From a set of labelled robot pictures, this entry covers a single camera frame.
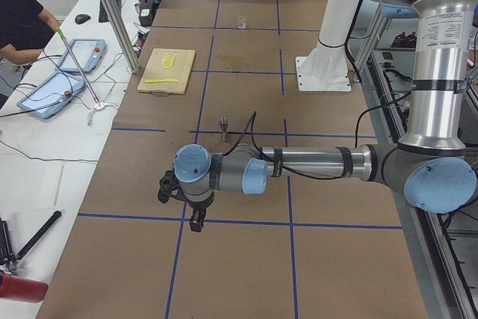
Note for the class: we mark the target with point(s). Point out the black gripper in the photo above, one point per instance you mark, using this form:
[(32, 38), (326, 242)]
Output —
[(198, 206)]

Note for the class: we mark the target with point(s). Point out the steel jigger measuring cup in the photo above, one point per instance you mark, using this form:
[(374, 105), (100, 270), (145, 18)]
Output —
[(223, 123)]

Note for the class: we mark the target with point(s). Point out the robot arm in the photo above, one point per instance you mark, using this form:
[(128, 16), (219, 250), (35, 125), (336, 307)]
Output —
[(426, 166)]

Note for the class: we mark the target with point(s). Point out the yellow plastic knife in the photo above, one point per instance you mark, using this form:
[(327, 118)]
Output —
[(161, 80)]

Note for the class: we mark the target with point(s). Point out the white foam block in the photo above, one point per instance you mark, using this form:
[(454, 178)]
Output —
[(48, 193)]

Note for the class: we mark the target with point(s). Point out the wooden cutting board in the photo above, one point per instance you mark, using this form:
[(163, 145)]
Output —
[(180, 69)]

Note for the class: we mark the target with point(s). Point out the red bottle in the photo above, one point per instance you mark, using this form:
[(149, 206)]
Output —
[(20, 289)]

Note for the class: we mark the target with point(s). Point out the near teach pendant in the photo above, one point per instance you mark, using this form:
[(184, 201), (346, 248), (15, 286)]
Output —
[(51, 95)]

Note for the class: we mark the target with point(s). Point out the teach pendant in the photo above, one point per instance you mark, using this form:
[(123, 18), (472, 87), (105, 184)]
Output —
[(51, 95), (88, 52)]

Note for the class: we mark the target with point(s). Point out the far teach pendant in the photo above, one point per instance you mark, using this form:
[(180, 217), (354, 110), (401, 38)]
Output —
[(88, 52)]

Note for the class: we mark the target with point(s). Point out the brown black box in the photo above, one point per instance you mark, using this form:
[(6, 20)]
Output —
[(147, 11)]

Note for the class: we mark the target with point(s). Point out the black computer mouse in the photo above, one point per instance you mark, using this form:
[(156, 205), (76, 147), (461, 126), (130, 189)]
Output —
[(82, 18)]

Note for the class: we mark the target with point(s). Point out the man in black shirt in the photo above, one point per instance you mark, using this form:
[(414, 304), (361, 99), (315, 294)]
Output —
[(26, 29)]

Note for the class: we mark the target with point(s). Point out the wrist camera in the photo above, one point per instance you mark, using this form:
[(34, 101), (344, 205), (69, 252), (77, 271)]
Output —
[(169, 188)]

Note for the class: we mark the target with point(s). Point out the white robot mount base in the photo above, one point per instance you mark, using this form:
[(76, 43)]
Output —
[(325, 68)]

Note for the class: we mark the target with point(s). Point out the aluminium frame post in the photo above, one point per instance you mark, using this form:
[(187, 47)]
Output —
[(115, 18)]

